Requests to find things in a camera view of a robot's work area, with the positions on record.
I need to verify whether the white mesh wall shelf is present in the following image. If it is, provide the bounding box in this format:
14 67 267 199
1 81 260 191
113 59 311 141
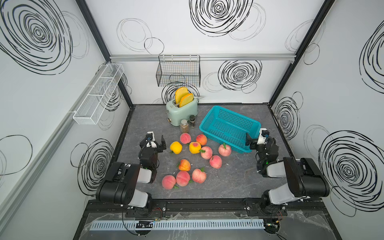
73 63 124 125

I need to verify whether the teal plastic basket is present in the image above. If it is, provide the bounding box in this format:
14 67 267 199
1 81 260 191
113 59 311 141
199 106 262 154

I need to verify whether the yellow peach red spot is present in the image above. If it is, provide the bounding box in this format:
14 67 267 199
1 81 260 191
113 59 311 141
189 142 202 154

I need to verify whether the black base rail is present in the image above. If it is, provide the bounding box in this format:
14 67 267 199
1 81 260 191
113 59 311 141
83 198 325 218

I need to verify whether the white slotted cable duct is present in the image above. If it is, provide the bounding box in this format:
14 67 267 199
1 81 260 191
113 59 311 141
89 219 266 231

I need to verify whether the black wire wall basket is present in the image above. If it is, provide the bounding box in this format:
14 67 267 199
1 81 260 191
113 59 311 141
156 55 201 87

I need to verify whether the aluminium wall rail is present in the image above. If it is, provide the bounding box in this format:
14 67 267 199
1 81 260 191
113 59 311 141
110 54 296 62

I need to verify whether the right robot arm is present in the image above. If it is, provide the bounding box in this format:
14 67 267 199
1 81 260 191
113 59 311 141
245 129 331 215

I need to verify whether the silver lid spice jar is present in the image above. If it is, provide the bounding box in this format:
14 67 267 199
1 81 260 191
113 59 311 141
180 119 190 133

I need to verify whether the mint green toaster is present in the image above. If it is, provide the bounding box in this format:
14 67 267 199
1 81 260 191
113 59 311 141
166 99 199 126

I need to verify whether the black lid spice bottle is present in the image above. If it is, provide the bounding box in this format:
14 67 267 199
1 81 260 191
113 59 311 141
189 115 196 128

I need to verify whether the rear yellow toast slice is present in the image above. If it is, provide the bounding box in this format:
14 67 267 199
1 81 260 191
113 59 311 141
175 87 190 104

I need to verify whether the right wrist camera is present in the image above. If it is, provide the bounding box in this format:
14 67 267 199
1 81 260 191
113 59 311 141
257 128 270 145

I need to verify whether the yellow toast slice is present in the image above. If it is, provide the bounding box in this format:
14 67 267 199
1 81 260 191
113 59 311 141
179 93 195 108
175 87 190 104

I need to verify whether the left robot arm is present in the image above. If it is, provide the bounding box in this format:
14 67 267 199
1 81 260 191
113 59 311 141
96 132 167 214

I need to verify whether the front yellow toast slice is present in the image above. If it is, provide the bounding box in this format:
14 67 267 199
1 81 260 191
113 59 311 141
179 93 195 108

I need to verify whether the orange red wrinkled peach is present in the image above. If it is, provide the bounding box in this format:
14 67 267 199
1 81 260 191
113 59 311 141
196 134 208 146

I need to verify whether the orange yellow peach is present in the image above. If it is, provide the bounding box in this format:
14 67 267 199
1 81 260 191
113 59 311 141
178 159 191 172

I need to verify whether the pink peach with leaf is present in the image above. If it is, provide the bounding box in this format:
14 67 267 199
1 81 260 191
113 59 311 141
200 146 213 160

